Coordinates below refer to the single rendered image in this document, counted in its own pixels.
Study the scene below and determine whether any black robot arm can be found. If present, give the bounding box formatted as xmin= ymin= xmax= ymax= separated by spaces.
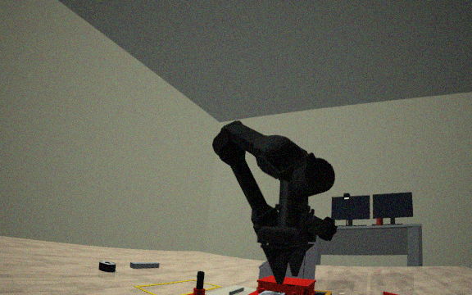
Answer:
xmin=212 ymin=120 xmax=338 ymax=241

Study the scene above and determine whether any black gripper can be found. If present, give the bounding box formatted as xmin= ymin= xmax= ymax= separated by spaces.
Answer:
xmin=257 ymin=197 xmax=316 ymax=284

